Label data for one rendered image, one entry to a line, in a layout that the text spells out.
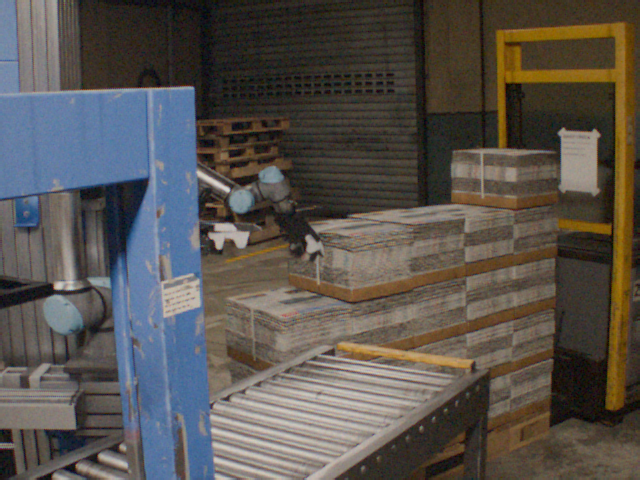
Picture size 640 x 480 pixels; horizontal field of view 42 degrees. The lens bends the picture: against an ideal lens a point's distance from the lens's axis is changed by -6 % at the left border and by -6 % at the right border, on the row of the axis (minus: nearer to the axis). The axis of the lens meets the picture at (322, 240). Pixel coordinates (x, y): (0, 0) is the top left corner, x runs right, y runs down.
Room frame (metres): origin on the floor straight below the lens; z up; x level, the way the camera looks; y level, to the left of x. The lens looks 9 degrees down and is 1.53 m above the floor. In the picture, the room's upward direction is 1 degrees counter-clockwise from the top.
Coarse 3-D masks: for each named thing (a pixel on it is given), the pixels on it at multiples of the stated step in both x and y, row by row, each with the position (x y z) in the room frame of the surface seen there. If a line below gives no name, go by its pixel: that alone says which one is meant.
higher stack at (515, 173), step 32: (480, 160) 3.64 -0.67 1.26; (512, 160) 3.49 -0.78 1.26; (544, 160) 3.60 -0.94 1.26; (480, 192) 3.64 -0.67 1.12; (512, 192) 3.50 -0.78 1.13; (544, 192) 3.60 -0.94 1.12; (544, 224) 3.59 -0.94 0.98; (512, 288) 3.49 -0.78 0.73; (544, 288) 3.59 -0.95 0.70; (512, 320) 3.49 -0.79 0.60; (544, 320) 3.60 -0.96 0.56; (512, 352) 3.48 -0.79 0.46; (512, 384) 3.48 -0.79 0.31; (544, 384) 3.62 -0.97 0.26; (544, 416) 3.62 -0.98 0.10; (512, 448) 3.49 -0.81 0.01
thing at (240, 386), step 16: (320, 352) 2.45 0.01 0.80; (272, 368) 2.30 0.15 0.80; (288, 368) 2.30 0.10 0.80; (240, 384) 2.17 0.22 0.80; (256, 384) 2.18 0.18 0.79; (224, 400) 2.07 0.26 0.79; (96, 448) 1.73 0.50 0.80; (112, 448) 1.75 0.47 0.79; (48, 464) 1.64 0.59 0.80; (64, 464) 1.64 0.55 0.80
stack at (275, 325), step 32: (288, 288) 3.18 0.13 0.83; (416, 288) 3.14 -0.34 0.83; (448, 288) 3.24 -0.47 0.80; (480, 288) 3.35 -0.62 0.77; (256, 320) 2.90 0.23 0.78; (288, 320) 2.77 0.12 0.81; (320, 320) 2.86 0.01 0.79; (352, 320) 2.95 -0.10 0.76; (384, 320) 3.04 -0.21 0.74; (416, 320) 3.13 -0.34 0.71; (448, 320) 3.24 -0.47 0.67; (256, 352) 2.90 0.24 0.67; (288, 352) 2.77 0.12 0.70; (448, 352) 3.22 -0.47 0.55; (480, 352) 3.35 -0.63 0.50; (448, 448) 3.24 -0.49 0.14
